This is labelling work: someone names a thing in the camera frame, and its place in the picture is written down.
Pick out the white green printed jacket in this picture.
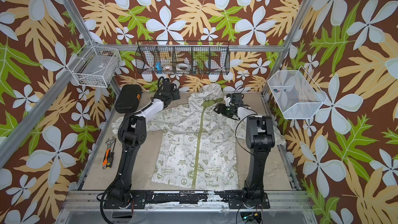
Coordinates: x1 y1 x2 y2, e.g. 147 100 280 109
111 82 287 191

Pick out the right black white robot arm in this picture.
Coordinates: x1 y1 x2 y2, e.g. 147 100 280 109
214 93 275 209

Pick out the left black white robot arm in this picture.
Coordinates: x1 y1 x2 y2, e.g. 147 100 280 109
100 77 180 209

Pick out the blue item in basket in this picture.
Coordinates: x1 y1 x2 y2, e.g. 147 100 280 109
155 61 162 73

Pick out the white tape roll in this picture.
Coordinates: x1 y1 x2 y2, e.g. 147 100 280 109
176 63 190 71

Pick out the black tool case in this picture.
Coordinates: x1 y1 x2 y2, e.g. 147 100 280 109
115 85 142 114

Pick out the white mesh basket right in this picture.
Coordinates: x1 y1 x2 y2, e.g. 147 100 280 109
267 66 327 120

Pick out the black wire wall basket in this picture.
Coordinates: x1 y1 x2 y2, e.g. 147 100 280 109
135 40 231 75

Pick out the orange handled wrench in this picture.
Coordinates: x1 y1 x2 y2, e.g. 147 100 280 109
102 137 116 169

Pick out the white wire basket left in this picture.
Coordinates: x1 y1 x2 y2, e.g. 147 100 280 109
68 46 121 88

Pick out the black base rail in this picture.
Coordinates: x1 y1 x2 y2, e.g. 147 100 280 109
103 188 270 209

